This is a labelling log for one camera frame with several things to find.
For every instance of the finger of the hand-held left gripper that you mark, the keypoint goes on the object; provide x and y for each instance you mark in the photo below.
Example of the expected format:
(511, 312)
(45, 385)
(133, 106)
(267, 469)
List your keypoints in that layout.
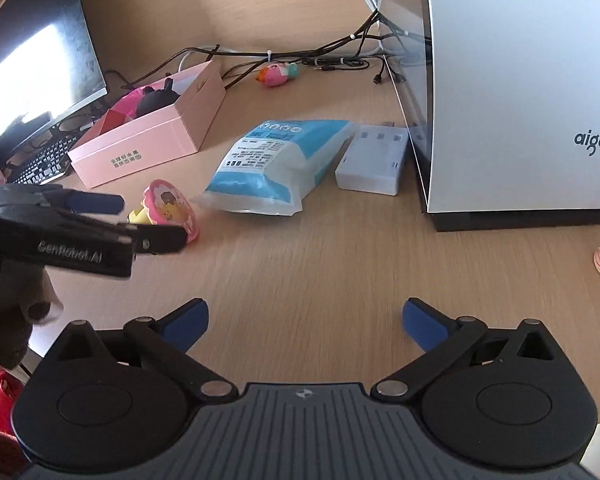
(160, 238)
(95, 203)

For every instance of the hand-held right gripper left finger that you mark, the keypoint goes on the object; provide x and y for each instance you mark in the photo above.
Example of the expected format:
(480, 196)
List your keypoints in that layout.
(187, 322)

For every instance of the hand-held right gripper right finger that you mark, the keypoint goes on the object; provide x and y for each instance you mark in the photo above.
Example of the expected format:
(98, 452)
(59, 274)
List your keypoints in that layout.
(425, 325)

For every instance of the pink round toy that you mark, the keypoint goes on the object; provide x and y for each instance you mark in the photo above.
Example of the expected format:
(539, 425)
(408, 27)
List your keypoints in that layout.
(167, 200)

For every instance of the pink cardboard box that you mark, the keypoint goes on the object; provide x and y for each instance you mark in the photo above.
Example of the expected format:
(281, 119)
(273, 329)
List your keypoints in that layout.
(145, 145)

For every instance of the black cat plush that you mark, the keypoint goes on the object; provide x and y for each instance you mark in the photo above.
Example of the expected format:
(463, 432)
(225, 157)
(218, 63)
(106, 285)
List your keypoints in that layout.
(152, 100)

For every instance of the blue and white bag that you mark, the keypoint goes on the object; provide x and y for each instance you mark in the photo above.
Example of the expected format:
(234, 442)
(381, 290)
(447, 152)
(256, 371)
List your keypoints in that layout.
(275, 165)

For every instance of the person's left hand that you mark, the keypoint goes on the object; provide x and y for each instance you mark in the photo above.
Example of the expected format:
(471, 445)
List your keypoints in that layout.
(5, 330)

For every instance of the black keyboard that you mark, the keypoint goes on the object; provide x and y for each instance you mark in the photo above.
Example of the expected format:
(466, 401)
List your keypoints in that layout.
(45, 162)

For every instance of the black computer monitor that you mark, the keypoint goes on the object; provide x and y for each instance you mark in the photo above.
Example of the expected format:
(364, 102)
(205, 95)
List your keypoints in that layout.
(35, 50)

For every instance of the white rectangular device box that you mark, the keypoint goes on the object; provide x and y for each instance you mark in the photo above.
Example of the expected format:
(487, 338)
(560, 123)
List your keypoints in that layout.
(375, 160)

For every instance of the small colourful figure toy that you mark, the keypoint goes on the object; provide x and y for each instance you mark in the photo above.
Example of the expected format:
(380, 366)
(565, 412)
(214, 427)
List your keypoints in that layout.
(278, 74)

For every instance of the white computer case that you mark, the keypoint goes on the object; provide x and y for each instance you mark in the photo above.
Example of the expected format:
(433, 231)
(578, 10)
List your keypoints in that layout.
(520, 85)

